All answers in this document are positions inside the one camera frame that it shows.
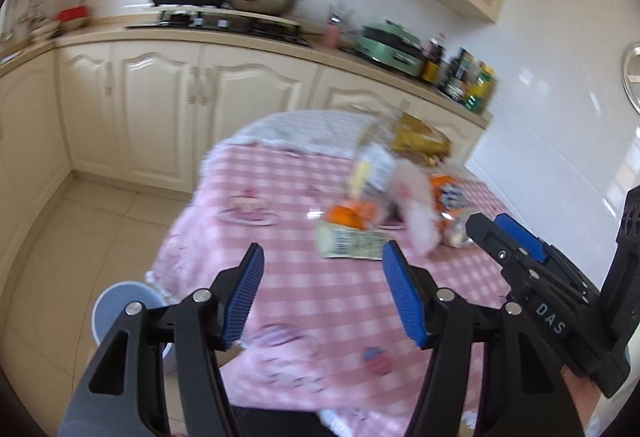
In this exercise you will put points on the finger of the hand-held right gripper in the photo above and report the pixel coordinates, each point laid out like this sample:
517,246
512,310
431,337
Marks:
522,239
487,234

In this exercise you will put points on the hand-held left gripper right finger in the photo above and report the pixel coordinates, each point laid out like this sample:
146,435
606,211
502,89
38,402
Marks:
405,302

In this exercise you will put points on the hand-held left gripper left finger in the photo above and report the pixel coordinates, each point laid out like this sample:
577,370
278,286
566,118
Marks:
245,297

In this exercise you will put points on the orange snack packet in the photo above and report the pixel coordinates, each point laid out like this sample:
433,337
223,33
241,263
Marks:
447,194

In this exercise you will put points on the pink white plastic bag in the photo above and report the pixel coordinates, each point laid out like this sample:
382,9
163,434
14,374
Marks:
417,202

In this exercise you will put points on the green white wrapper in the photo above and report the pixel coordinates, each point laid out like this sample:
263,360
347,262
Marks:
350,242

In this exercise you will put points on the gold snack bag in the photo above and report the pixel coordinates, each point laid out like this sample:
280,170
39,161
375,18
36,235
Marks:
420,139

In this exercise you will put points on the blue plastic bin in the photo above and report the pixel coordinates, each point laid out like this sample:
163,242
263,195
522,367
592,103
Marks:
117,304

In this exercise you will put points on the clear plastic bottle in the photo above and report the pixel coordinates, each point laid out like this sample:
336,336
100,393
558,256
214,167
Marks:
372,167

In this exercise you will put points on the person's right forearm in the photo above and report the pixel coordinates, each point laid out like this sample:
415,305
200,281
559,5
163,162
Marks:
582,407

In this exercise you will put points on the round table pink checked cloth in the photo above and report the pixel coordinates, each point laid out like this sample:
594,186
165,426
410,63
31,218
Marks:
325,297

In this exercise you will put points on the green plastic bottle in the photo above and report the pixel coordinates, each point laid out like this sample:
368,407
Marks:
480,89

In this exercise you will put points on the dark glass bottle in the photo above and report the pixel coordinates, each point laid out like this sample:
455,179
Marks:
461,79
450,72

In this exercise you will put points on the large soy sauce bottle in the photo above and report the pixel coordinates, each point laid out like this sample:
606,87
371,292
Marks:
432,62

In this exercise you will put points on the white lace cloth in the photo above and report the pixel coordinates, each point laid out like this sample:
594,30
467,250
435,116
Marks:
310,127

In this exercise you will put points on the round steel steamer plate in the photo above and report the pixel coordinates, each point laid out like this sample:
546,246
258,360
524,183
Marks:
632,77

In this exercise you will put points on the cream lower kitchen cabinets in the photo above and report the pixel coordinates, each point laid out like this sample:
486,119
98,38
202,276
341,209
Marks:
150,117

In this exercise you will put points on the green electric grill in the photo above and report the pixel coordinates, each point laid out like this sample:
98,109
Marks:
390,47

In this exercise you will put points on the pink utensil cup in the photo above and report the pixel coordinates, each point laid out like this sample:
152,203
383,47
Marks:
332,36

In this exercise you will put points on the black glass gas hob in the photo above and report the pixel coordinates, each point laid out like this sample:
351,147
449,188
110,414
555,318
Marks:
220,28

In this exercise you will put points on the black induction cooker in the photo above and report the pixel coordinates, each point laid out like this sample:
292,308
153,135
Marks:
185,0

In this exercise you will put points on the shallow patterned bowl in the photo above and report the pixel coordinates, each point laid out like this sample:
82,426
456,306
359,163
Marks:
76,24

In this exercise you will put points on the red plastic box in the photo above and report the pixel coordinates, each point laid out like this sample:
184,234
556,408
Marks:
74,13

